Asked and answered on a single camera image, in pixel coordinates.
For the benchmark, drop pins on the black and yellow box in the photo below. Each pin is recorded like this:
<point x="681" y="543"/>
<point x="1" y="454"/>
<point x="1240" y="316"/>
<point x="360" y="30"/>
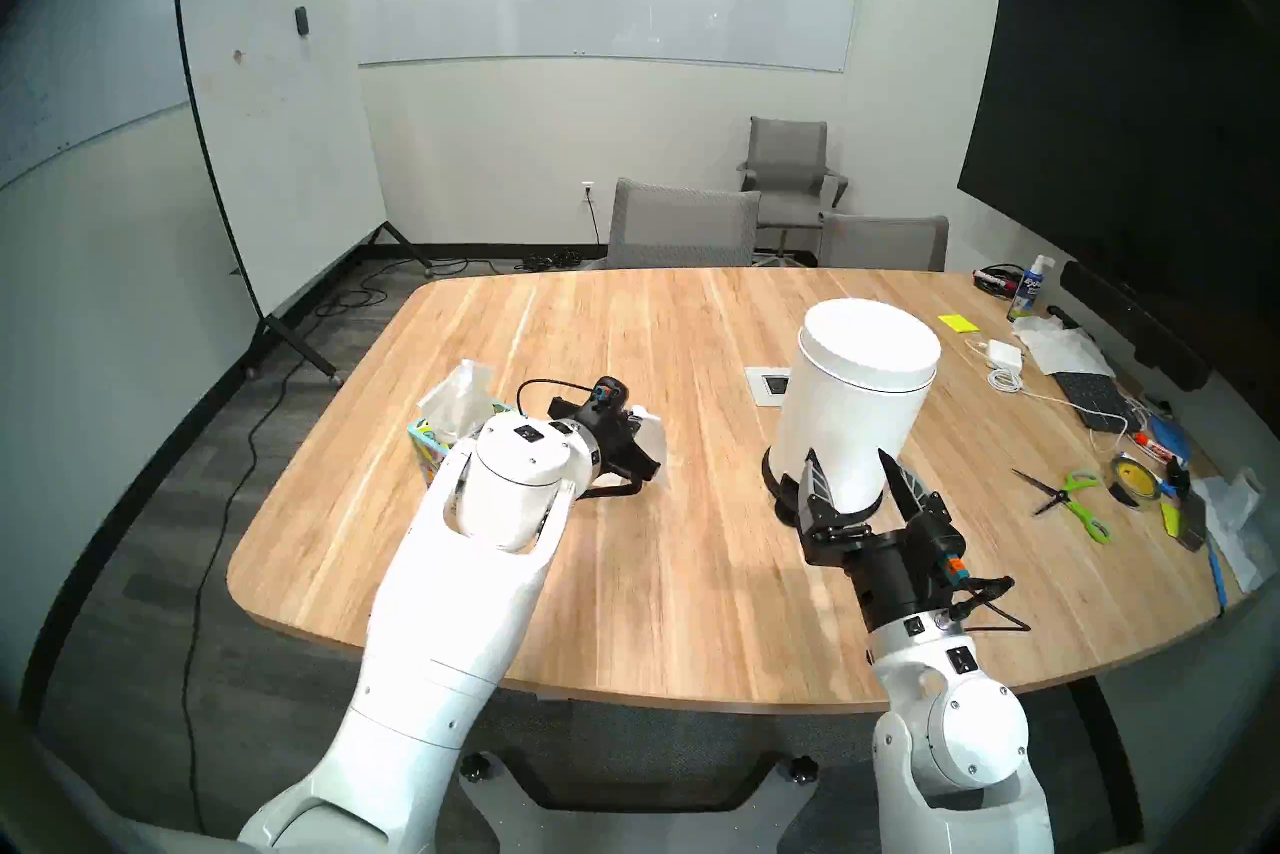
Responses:
<point x="1188" y="524"/>

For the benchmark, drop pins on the grey office chair with armrests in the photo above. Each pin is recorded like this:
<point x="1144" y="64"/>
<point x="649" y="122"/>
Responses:
<point x="790" y="162"/>

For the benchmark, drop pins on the red whiteboard marker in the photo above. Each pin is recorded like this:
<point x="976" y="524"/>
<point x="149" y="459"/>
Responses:
<point x="995" y="273"/>

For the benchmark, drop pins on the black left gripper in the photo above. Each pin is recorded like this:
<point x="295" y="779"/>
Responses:
<point x="615" y="447"/>

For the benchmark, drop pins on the rolling whiteboard on stand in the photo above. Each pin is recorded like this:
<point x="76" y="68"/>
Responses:
<point x="280" y="122"/>

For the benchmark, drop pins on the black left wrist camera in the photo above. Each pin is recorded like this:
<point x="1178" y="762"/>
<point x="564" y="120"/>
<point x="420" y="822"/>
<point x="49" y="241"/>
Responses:
<point x="606" y="392"/>

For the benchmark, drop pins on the orange white marker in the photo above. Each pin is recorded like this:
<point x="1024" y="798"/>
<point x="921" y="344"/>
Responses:
<point x="1150" y="444"/>

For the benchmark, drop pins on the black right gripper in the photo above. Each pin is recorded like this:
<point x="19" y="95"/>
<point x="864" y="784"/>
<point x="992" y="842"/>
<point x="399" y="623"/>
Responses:
<point x="890" y="577"/>

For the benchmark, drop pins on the black video bar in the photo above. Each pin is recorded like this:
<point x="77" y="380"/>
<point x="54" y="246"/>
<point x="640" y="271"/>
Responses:
<point x="1130" y="322"/>

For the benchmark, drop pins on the side wall whiteboard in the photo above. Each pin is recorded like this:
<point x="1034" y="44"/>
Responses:
<point x="60" y="112"/>

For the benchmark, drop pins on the white pedal trash can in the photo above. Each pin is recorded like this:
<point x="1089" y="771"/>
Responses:
<point x="850" y="402"/>

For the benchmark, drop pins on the whiteboard cleaner spray bottle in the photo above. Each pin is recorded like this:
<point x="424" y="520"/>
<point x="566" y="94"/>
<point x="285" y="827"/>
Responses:
<point x="1028" y="297"/>

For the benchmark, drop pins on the clear tape roll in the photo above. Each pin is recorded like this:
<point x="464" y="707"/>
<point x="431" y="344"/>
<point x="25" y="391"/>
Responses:
<point x="1150" y="490"/>

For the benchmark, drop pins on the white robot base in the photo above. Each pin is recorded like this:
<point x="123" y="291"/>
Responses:
<point x="640" y="832"/>

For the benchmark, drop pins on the blue pen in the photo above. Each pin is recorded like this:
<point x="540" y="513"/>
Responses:
<point x="1216" y="572"/>

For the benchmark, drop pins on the white plastic cup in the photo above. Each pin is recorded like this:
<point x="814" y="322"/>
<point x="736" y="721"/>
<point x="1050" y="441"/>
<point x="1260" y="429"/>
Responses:
<point x="1245" y="497"/>

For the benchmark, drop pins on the colourful patterned tissue box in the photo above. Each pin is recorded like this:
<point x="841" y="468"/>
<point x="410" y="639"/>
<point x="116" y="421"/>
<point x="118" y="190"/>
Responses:
<point x="428" y="452"/>

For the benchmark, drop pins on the blue packet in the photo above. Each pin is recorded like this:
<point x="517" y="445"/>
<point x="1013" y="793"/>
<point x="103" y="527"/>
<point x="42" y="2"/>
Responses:
<point x="1170" y="440"/>

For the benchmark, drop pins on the yellow sticky note pad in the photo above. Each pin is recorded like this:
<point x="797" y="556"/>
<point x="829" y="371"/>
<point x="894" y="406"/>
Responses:
<point x="958" y="323"/>

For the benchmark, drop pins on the crumpled white paper towel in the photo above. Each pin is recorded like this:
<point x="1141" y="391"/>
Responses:
<point x="1065" y="347"/>

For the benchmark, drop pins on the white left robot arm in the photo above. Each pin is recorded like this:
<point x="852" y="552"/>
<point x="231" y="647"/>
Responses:
<point x="440" y="622"/>

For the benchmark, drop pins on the large black TV screen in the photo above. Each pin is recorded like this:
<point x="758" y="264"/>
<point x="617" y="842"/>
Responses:
<point x="1120" y="112"/>

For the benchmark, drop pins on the grey mesh office chair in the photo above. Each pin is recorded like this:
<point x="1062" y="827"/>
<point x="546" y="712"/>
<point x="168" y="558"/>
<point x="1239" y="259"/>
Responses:
<point x="680" y="227"/>
<point x="885" y="242"/>

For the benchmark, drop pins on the table power outlet plate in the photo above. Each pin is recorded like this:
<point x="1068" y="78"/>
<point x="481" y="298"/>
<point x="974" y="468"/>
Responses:
<point x="765" y="384"/>

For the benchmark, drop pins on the white facial tissue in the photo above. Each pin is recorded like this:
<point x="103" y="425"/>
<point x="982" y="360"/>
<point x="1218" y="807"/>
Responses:
<point x="652" y="432"/>
<point x="458" y="397"/>

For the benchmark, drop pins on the black keyboard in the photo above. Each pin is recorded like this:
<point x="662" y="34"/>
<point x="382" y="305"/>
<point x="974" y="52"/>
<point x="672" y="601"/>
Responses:
<point x="1095" y="397"/>

